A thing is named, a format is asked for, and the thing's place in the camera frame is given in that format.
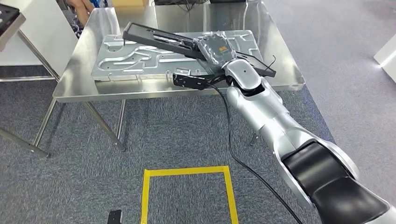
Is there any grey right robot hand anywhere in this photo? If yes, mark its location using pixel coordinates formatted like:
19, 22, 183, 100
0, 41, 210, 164
193, 33, 238, 75

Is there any black plastic frame part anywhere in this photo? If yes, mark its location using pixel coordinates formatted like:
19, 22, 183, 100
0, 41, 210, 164
122, 22, 277, 78

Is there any stainless steel workbench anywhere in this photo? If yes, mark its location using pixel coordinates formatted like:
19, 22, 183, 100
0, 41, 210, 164
32, 0, 307, 153

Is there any stamped silver metal panel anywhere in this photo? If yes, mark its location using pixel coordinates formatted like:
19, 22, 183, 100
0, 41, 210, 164
90, 29, 264, 82

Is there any person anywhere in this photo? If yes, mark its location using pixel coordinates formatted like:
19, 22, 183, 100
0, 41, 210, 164
65, 0, 96, 27

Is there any yellow floor tape square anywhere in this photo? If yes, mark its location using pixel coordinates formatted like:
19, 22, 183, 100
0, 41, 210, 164
140, 165, 240, 224

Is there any white block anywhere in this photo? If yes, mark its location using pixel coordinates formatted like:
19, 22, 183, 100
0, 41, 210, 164
373, 41, 396, 76

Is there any white board panel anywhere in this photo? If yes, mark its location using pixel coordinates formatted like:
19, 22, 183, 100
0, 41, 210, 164
0, 0, 80, 78

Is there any steel side table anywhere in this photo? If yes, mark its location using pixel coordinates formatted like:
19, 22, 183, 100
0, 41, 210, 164
0, 12, 62, 159

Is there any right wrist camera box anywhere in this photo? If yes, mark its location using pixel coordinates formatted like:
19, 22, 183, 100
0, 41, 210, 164
172, 71, 228, 91

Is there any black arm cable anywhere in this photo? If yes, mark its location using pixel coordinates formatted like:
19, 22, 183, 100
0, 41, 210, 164
208, 81, 305, 224

